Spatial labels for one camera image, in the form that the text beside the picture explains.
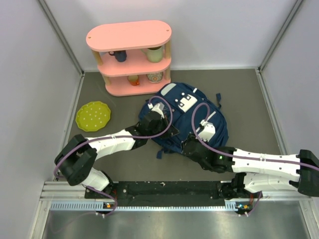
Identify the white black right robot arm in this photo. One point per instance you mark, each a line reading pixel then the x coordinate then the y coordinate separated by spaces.
pixel 255 172

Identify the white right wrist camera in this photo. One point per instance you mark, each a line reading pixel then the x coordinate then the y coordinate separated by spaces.
pixel 206 130

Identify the green polka dot plate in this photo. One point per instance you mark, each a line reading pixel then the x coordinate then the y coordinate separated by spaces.
pixel 93 116

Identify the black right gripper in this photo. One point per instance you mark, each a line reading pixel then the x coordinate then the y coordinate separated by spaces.
pixel 190 137

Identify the grey slotted cable duct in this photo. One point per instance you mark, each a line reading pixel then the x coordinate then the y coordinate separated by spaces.
pixel 107 206

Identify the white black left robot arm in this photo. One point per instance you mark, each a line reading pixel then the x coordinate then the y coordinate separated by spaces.
pixel 75 161

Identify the orange cup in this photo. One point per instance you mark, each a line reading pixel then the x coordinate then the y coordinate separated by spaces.
pixel 133 80

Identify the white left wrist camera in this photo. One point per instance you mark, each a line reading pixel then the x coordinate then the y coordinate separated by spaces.
pixel 157 108

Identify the navy blue student backpack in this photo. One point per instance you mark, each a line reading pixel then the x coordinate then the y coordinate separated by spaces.
pixel 183 99

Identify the pale green mug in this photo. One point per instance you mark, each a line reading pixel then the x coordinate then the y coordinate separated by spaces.
pixel 154 54

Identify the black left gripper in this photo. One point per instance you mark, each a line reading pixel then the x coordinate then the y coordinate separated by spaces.
pixel 172 132

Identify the dark blue mug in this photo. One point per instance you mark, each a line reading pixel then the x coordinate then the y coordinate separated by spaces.
pixel 120 56

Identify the pink three-tier wooden shelf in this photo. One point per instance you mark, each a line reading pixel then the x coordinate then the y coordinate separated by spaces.
pixel 132 37

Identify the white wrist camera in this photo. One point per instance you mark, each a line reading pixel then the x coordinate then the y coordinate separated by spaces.
pixel 206 130
pixel 157 108

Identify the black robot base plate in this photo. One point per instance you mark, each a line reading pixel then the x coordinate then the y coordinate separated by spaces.
pixel 175 193

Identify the patterned ceramic bowl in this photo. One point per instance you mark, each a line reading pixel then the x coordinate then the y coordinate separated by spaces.
pixel 155 77

